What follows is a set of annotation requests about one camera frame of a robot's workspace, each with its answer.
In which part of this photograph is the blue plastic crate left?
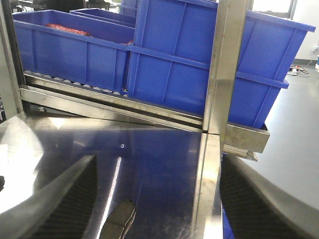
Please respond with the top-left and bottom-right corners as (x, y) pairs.
(12, 10), (135, 92)

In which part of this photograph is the stainless steel rack frame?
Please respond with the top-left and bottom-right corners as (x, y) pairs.
(0, 0), (270, 160)

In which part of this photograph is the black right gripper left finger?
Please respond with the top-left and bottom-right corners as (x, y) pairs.
(0, 155), (97, 239)

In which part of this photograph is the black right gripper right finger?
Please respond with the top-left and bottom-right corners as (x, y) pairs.
(220, 154), (319, 239)

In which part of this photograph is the large blue plastic crate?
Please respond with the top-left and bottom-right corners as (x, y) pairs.
(126, 0), (317, 129)

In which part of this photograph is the brake pad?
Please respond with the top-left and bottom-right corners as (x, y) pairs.
(99, 200), (136, 239)

